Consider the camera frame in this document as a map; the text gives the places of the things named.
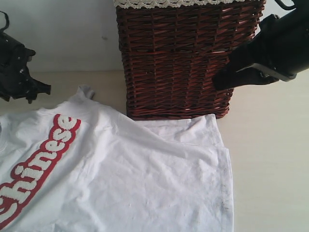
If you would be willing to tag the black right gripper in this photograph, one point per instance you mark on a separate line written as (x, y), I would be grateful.
(278, 52)

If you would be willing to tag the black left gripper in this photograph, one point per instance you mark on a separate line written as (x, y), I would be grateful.
(15, 79)

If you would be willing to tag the dark brown wicker basket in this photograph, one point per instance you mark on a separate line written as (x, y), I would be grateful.
(170, 55)

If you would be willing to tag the white t-shirt red lettering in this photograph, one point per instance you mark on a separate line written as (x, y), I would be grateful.
(85, 167)

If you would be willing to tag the white lace fabric trim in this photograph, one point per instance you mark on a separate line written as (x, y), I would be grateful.
(149, 4)

